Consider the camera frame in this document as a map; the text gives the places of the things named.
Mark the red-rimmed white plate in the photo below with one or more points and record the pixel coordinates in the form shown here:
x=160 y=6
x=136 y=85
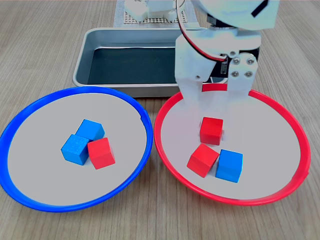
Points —
x=262 y=140

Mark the steel tray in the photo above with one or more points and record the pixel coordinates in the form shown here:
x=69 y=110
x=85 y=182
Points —
x=82 y=57

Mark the pale perforated base plate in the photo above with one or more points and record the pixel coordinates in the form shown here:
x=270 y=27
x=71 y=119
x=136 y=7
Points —
x=130 y=21

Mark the blue wooden cube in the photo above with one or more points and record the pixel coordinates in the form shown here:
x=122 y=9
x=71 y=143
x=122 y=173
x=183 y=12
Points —
x=91 y=127
x=229 y=166
x=73 y=147

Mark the translucent white sheet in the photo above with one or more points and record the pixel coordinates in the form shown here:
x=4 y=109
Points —
x=118 y=15

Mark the blue-rimmed white plate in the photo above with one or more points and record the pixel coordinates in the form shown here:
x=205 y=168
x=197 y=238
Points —
x=50 y=195

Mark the red wooden cube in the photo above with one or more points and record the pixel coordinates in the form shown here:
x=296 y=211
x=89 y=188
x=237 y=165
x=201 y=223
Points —
x=202 y=160
x=211 y=130
x=101 y=155

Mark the black tray mat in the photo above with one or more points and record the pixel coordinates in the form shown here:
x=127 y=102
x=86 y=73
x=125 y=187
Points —
x=132 y=67

